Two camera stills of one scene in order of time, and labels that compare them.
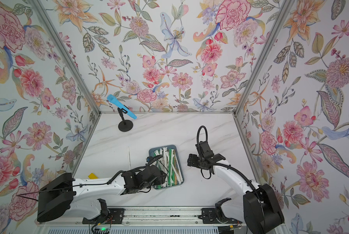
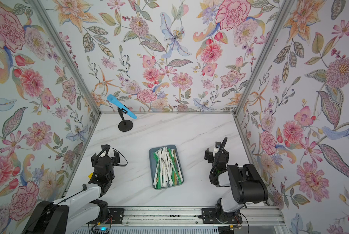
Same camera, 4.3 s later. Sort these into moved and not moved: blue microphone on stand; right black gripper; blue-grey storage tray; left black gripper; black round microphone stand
Moved: left black gripper; right black gripper
Not moved: blue-grey storage tray; black round microphone stand; blue microphone on stand
